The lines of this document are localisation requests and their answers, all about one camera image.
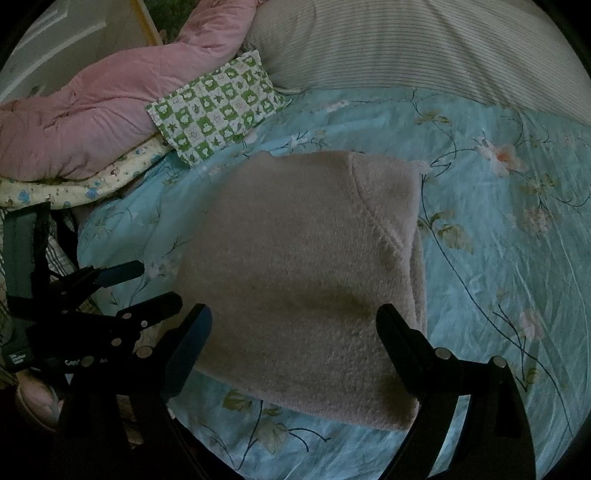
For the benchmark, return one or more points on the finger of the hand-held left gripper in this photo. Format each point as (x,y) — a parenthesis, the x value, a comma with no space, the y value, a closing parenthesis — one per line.
(157,307)
(120,273)

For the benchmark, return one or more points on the green checkered small pillow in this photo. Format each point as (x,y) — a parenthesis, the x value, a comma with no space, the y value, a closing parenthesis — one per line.
(217,108)

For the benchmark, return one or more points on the pink slipper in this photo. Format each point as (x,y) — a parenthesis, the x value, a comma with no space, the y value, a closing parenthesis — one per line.
(37,401)

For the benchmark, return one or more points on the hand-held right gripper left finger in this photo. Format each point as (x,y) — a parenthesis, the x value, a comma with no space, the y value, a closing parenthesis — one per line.
(195,333)

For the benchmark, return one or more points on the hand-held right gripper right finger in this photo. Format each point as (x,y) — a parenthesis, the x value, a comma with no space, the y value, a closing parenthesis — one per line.
(392,328)

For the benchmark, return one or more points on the white panelled door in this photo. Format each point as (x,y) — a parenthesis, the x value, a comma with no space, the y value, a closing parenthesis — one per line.
(69,37)

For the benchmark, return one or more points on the pink quilt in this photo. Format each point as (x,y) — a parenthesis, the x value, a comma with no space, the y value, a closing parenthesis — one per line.
(83,120)

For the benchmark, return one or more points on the light blue floral bedsheet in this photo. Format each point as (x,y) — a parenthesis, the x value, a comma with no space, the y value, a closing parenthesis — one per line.
(485,258)

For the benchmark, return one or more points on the grey striped pillow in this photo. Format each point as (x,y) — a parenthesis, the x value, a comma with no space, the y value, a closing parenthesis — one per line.
(415,46)

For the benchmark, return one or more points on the beige knit sweater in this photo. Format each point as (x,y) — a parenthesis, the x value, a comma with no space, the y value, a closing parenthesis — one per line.
(300,277)

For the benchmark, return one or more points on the plaid cloth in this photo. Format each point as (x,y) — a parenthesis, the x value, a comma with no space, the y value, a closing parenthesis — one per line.
(62,263)

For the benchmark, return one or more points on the cream printed blanket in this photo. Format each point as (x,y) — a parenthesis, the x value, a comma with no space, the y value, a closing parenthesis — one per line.
(69,187)

